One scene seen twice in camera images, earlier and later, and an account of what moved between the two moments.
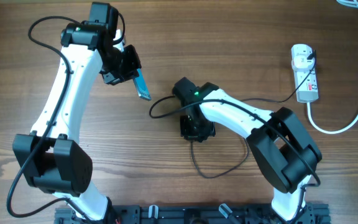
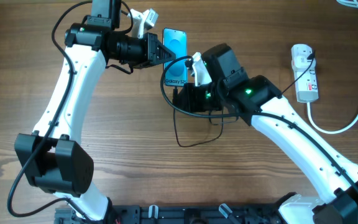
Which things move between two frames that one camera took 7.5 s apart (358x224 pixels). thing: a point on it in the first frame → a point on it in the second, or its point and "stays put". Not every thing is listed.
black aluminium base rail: [196, 214] stays put
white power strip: [306, 81] stays put
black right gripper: [189, 135] → [192, 103]
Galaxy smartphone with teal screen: [142, 86] → [175, 39]
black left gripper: [130, 73] → [152, 46]
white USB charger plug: [301, 62] stays put
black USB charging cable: [239, 163] → [175, 102]
